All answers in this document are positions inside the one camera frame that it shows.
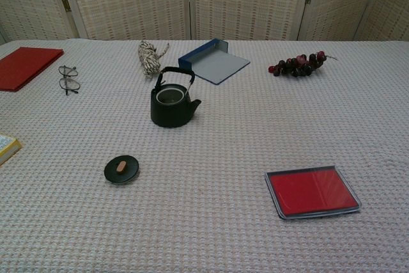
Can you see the black lid with wooden knob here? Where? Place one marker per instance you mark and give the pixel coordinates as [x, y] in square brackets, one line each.
[113, 172]

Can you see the black cast iron teapot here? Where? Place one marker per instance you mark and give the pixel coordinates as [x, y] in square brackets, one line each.
[169, 114]

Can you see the white waffle weave tablecloth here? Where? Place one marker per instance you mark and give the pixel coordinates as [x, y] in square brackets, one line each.
[204, 158]

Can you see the open blue file box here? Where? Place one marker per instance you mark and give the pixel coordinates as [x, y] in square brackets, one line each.
[217, 65]

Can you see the dark red grape bunch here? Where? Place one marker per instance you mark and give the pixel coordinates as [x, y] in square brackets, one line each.
[297, 66]

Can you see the woven bamboo screen panel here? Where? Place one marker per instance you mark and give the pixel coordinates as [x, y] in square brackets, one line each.
[338, 4]
[246, 1]
[28, 1]
[393, 7]
[128, 1]

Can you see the red ink pad clear case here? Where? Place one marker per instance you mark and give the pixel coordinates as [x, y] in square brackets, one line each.
[311, 193]

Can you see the red flat folder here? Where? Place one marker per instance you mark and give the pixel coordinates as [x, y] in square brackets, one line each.
[25, 68]

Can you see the yellow printed cardboard box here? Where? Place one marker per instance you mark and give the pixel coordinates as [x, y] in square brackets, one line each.
[8, 150]

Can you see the thin metal frame eyeglasses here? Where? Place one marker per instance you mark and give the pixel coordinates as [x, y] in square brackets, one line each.
[68, 83]

